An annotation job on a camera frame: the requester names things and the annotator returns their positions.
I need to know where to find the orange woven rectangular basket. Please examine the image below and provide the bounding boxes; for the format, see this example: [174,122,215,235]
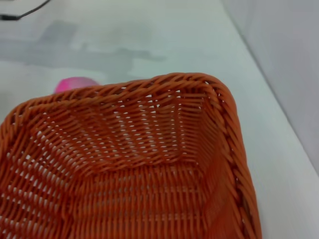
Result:
[0,72,263,239]

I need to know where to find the pink ball with magenta patch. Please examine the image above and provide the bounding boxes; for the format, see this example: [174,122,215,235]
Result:
[54,77,101,95]

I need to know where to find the thin black cable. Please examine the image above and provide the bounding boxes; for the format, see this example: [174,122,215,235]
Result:
[0,0,49,21]

